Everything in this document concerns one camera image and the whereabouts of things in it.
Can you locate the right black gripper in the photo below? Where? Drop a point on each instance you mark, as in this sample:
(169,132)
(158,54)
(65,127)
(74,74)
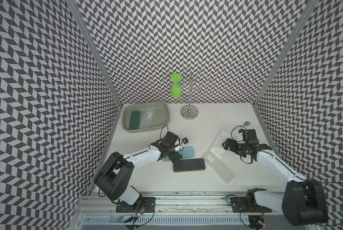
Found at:
(233,145)

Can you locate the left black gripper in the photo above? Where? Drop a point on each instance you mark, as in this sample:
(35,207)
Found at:
(175,157)

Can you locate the light blue ribbed pencil case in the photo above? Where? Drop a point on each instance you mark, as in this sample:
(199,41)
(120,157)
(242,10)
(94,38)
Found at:
(186,152)

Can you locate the translucent white pencil case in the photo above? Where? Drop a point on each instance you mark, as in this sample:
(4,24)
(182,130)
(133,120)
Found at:
(147,118)

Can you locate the dark green pencil case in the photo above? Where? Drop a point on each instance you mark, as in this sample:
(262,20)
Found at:
(134,120)

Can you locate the grey storage box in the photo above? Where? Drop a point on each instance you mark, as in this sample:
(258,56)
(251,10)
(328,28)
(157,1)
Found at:
(160,118)

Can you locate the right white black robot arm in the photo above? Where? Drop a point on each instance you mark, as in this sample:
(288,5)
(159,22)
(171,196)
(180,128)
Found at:
(303,201)

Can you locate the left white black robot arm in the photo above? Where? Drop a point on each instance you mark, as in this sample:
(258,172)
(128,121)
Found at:
(114,176)

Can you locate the white flat pencil case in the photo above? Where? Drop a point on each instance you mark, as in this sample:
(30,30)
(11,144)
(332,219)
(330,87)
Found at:
(217,148)

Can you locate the black pencil case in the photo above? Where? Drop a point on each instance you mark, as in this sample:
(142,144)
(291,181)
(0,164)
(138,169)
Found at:
(189,165)

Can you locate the long frosted pencil case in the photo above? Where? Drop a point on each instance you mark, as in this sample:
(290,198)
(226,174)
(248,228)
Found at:
(218,167)

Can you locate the chrome cup tree stand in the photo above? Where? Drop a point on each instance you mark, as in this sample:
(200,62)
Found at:
(193,80)

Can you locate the green plastic goblet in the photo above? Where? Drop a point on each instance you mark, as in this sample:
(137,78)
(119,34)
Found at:
(176,89)

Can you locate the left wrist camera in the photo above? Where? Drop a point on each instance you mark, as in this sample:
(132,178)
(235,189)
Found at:
(185,141)

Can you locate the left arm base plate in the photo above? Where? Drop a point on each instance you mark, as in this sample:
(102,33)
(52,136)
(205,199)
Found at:
(136,204)

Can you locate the aluminium front rail frame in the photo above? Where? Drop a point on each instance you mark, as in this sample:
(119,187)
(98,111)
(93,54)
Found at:
(173,210)

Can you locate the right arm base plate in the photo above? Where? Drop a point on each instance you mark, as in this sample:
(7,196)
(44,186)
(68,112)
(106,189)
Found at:
(239,204)

